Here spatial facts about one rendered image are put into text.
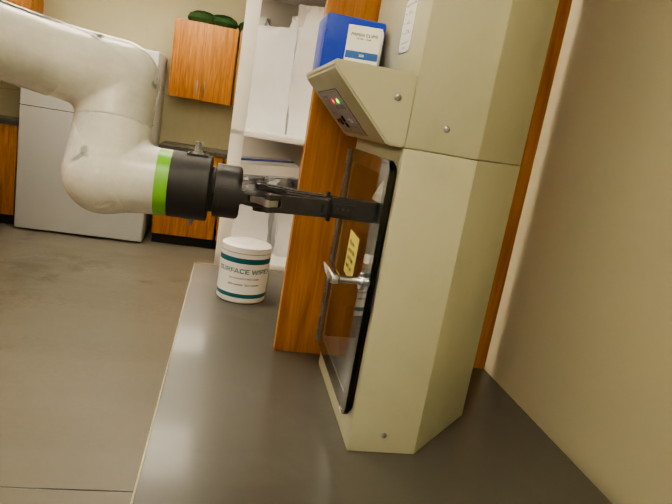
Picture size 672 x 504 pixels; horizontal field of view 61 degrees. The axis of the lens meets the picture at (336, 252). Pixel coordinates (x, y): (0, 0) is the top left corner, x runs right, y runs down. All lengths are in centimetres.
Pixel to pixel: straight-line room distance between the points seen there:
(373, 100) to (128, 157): 33
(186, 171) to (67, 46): 20
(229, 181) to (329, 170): 41
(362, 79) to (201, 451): 57
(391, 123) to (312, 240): 45
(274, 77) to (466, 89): 141
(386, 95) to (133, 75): 33
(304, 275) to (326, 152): 26
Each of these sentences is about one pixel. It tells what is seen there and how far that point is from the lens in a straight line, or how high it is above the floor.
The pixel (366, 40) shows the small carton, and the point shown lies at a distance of 89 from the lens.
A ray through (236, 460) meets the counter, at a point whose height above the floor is 94.
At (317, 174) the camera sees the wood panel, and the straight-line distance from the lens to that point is 117.
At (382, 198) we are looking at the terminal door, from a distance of 83.
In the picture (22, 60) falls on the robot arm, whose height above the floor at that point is 144.
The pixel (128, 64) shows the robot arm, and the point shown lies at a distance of 83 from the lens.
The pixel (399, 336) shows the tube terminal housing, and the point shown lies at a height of 114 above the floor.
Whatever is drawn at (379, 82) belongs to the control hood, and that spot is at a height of 149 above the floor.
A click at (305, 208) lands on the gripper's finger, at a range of 80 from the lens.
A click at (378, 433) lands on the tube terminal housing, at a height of 97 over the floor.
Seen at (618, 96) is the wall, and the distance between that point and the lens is 118.
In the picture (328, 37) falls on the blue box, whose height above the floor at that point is 156.
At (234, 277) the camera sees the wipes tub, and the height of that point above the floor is 101.
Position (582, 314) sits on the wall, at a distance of 115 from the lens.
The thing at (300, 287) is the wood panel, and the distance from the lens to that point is 121.
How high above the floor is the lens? 142
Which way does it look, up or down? 12 degrees down
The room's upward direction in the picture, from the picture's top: 10 degrees clockwise
